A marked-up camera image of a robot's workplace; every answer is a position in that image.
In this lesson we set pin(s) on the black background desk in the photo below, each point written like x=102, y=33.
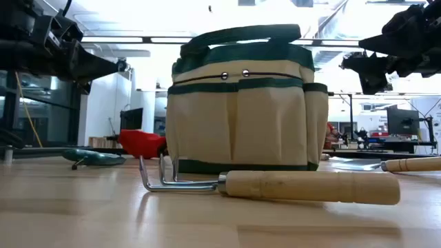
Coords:
x=399, y=144

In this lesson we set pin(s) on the beige green gardening tool bag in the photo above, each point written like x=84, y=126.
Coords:
x=255, y=131

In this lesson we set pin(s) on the round black ceiling camera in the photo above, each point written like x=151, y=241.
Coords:
x=121, y=65

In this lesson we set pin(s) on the person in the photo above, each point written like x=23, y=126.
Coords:
x=330, y=134

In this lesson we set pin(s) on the large black monitor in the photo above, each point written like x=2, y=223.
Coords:
x=402, y=121

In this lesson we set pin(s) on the red garden glove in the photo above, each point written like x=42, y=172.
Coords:
x=141, y=143

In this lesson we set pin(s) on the silver metal post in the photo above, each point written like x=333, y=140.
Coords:
x=7, y=155

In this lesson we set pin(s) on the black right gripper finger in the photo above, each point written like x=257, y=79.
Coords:
x=389, y=44
x=373, y=74

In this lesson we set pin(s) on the small black monitor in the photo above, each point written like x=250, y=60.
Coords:
x=131, y=118

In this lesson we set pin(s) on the black background robot arm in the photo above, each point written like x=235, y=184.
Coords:
x=361, y=136

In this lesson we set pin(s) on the wooden crate stack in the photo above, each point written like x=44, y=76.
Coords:
x=103, y=142

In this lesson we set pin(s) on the black metal frame stand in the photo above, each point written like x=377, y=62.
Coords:
x=350, y=113

